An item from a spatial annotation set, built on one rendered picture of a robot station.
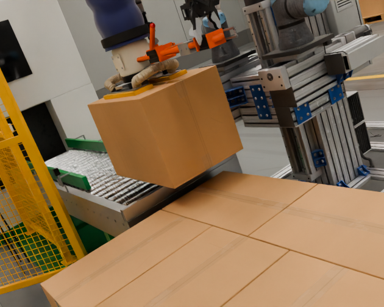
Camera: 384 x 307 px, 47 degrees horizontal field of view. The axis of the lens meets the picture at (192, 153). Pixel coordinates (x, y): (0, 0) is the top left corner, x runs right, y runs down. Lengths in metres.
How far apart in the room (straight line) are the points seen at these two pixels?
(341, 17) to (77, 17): 9.62
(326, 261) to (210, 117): 0.85
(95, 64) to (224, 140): 9.67
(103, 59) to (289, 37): 9.86
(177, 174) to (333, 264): 0.79
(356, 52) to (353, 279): 1.04
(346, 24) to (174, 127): 1.05
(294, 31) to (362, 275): 1.06
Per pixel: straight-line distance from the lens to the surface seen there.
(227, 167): 2.32
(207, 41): 1.54
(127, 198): 2.37
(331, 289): 1.24
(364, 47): 2.03
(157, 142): 1.78
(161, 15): 12.55
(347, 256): 1.35
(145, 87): 1.92
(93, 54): 11.52
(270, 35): 2.17
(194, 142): 1.87
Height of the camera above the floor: 1.30
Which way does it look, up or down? 16 degrees down
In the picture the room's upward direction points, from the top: 20 degrees counter-clockwise
